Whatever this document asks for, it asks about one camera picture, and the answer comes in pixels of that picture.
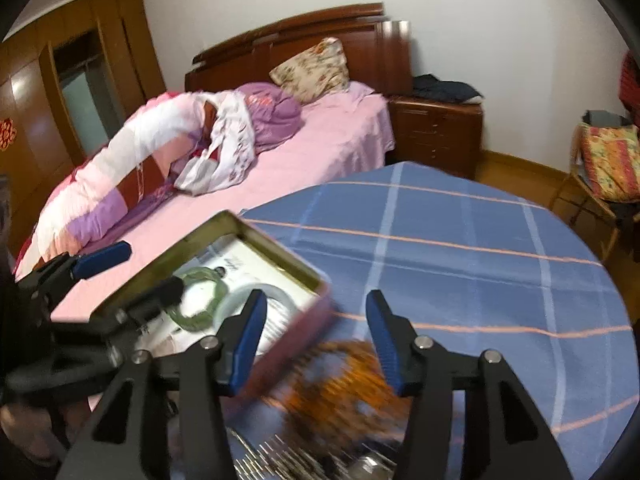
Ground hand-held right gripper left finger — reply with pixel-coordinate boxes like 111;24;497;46
54;290;268;480

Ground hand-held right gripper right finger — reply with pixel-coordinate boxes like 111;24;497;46
365;289;576;480

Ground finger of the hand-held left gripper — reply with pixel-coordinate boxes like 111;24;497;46
90;276;186;333
15;240;132;308

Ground green jade bangle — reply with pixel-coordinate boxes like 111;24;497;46
172;266;232;332

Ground pink metal tin box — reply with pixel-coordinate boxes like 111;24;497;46
90;210;337;391

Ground white jade bangle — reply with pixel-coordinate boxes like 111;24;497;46
220;282;302;322

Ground orange bead bracelet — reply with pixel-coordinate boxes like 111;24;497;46
270;337;416;441

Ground silver chain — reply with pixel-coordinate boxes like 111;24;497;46
225;425;401;480

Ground person's left forearm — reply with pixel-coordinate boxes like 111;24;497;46
0;401;66;461

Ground white paper card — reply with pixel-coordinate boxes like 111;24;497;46
150;237;321;361

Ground blue checked tablecloth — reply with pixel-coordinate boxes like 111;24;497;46
240;161;628;480

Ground pink and white quilt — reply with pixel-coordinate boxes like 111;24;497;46
15;89;261;281

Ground red knot decoration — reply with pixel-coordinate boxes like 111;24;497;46
0;117;19;152

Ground wooden wardrobe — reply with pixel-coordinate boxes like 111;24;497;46
0;0;166;256

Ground bed with pink sheet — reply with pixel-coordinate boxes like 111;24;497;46
15;80;396;323

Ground wooden nightstand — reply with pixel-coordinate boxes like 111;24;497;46
387;95;485;178

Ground purple blanket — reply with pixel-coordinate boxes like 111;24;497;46
235;82;303;153

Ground wooden chair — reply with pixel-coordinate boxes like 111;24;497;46
550;110;640;261

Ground dark clothes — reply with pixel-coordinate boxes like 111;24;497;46
411;74;483;105

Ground floral pillow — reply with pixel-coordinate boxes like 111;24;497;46
269;36;351;103

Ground colourful patterned cushion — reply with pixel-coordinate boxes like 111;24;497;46
579;125;640;202

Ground wooden headboard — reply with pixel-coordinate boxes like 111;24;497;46
185;2;413;96

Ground red garment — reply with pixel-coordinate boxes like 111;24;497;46
619;52;640;111

